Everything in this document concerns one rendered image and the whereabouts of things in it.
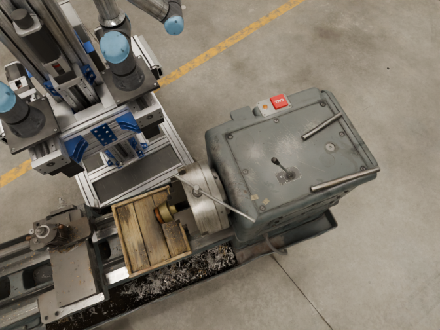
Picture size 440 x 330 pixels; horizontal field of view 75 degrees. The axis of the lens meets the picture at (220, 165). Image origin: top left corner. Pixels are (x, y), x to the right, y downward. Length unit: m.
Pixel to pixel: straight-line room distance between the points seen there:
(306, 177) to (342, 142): 0.22
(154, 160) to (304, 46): 1.95
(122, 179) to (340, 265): 1.77
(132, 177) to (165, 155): 0.30
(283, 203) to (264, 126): 0.33
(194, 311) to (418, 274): 1.67
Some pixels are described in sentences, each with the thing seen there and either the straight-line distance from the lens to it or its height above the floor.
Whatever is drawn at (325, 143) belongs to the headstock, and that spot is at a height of 1.26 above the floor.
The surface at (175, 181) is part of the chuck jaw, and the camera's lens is 1.18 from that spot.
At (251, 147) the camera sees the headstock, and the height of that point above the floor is 1.26.
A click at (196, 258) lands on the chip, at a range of 1.74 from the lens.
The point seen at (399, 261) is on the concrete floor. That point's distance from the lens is 2.65.
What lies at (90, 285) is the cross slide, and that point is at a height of 0.97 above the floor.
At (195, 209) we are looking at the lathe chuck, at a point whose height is 1.22.
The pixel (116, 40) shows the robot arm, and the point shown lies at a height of 1.39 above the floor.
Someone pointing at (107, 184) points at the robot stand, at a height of 0.21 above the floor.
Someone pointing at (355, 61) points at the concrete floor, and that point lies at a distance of 3.35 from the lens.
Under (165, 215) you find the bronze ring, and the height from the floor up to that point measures 1.11.
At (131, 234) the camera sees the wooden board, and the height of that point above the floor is 0.88.
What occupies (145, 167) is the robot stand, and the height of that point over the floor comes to 0.21.
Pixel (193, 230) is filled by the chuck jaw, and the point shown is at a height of 1.12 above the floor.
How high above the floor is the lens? 2.30
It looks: 68 degrees down
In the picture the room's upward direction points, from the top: 2 degrees counter-clockwise
